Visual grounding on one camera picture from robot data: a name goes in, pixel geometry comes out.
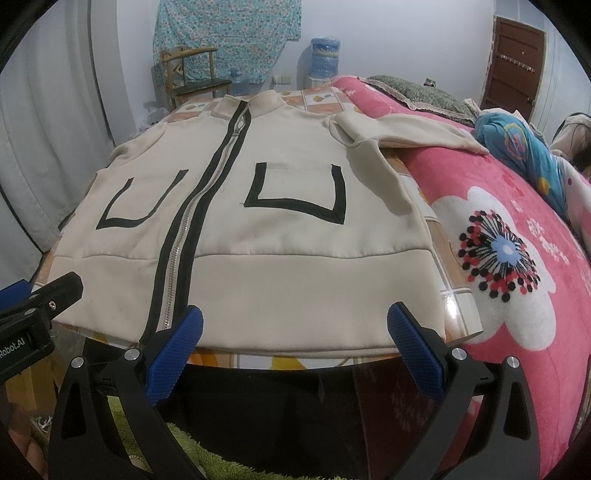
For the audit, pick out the pink floral fleece blanket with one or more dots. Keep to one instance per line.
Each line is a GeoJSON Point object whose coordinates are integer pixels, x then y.
{"type": "Point", "coordinates": [530, 277]}

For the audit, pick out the teal floral hanging cloth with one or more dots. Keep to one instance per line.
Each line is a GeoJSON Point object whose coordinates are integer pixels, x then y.
{"type": "Point", "coordinates": [247, 35]}

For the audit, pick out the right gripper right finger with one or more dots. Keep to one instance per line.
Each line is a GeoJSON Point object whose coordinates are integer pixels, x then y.
{"type": "Point", "coordinates": [504, 441]}

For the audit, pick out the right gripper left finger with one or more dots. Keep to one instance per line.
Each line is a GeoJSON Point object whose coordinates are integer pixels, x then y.
{"type": "Point", "coordinates": [84, 440]}

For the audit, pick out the wooden chair dark seat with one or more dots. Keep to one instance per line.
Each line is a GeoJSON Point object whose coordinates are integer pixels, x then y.
{"type": "Point", "coordinates": [190, 72]}

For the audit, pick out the blue cartoon print quilt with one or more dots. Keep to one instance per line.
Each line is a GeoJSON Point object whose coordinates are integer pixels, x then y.
{"type": "Point", "coordinates": [556, 180]}

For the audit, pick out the blue water dispenser bottle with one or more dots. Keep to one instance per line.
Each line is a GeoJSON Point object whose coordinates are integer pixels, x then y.
{"type": "Point", "coordinates": [324, 60]}

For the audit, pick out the dark red wooden door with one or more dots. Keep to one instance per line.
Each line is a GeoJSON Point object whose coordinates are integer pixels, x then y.
{"type": "Point", "coordinates": [516, 66]}

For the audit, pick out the white curtain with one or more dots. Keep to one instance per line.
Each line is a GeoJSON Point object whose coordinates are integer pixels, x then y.
{"type": "Point", "coordinates": [54, 135]}

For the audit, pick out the cream zip jacket black trim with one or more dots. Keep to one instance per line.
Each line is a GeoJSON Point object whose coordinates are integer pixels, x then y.
{"type": "Point", "coordinates": [258, 221]}

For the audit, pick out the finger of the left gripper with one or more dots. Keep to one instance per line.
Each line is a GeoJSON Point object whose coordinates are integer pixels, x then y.
{"type": "Point", "coordinates": [57, 296]}

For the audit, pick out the green fuzzy sleeve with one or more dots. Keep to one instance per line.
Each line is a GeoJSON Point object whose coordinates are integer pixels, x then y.
{"type": "Point", "coordinates": [210, 465]}

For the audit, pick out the grey green fringed blanket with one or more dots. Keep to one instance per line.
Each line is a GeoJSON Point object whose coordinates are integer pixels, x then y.
{"type": "Point", "coordinates": [427, 99]}

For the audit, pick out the wall power socket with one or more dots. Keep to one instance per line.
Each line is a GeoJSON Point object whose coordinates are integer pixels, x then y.
{"type": "Point", "coordinates": [283, 79]}

